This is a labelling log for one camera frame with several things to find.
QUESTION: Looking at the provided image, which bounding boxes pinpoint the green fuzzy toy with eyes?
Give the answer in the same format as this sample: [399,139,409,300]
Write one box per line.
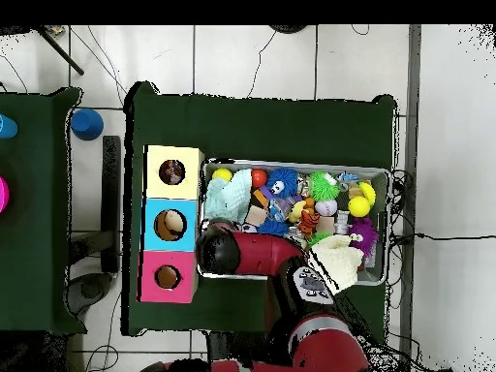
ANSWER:
[307,170,342,202]

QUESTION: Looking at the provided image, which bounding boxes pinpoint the dark green table cloth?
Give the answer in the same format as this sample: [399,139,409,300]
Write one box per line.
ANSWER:
[0,84,85,336]
[123,80,398,342]

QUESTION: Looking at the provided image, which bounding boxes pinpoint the plain wooden block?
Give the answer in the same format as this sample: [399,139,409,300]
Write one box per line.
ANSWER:
[247,204,269,226]

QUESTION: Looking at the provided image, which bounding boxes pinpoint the small baseball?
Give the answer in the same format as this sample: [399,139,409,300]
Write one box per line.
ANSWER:
[315,199,339,218]

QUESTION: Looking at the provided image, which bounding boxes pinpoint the orange ball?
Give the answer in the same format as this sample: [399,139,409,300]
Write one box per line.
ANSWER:
[251,168,270,188]

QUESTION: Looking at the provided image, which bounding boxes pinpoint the purple spiky toy with eyes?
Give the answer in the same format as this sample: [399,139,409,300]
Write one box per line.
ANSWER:
[348,216,381,257]

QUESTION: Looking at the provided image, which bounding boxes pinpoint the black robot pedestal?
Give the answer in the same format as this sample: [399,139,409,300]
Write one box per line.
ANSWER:
[204,331,268,364]

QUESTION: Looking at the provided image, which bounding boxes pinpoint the mint green cloth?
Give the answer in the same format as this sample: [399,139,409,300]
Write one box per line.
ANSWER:
[203,169,255,225]

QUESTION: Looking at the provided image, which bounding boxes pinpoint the blue spiky rubber ball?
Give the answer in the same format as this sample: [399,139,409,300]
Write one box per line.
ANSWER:
[257,218,290,237]

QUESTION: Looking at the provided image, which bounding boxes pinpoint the pink round object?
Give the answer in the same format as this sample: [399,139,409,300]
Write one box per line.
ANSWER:
[0,175,11,215]

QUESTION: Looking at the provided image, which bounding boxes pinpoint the tiger plush toy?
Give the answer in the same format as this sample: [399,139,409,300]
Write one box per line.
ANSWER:
[298,210,322,238]

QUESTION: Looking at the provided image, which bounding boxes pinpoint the light blue cup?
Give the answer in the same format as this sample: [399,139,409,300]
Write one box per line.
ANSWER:
[0,113,18,140]

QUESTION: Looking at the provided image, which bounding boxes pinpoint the shallow clear mesh bin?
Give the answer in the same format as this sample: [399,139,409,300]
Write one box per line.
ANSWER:
[198,158,392,287]

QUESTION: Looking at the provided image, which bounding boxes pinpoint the wooden box with three holes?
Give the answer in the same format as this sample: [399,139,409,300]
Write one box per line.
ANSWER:
[139,143,205,305]

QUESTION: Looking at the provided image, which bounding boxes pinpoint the person's foot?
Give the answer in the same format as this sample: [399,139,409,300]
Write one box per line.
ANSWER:
[268,24,310,36]

